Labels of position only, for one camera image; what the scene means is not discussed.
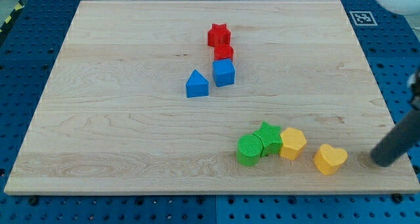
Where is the light wooden board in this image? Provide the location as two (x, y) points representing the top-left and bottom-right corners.
(5, 0), (419, 196)

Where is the blue triangle block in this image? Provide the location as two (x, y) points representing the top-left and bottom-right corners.
(185, 70), (209, 98)

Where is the blue cube block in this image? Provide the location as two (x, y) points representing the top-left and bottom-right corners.
(213, 58), (236, 87)

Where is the red cylinder block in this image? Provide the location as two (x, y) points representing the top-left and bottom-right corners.
(214, 44), (234, 61)

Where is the green cylinder block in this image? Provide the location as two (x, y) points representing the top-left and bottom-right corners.
(236, 134), (263, 167)

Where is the green star block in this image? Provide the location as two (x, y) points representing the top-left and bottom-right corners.
(253, 122), (283, 157)

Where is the red star block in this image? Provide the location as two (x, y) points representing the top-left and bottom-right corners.
(207, 24), (231, 47)

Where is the yellow hexagon block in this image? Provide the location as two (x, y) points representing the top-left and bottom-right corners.
(279, 127), (307, 160)

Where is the yellow heart block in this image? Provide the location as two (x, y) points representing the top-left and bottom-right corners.
(314, 144), (348, 175)

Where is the white fiducial marker tag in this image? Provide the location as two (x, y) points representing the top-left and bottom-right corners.
(349, 11), (377, 26)

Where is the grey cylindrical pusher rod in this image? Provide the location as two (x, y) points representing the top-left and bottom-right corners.
(370, 67), (420, 168)

